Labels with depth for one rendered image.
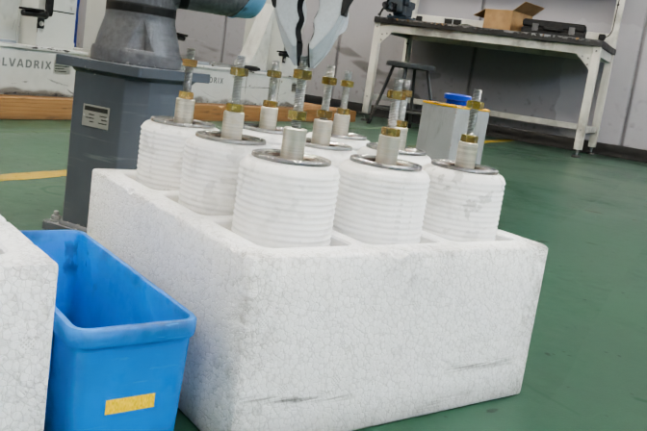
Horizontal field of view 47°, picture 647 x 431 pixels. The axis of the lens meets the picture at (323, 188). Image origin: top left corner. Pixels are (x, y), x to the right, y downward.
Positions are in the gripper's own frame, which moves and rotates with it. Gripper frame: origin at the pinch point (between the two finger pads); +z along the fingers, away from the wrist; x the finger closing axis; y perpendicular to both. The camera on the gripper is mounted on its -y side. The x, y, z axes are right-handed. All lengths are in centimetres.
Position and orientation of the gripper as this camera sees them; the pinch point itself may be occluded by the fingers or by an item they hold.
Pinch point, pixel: (303, 52)
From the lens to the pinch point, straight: 69.7
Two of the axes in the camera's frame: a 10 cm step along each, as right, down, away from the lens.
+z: -1.4, 9.8, 1.6
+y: 2.9, -1.1, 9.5
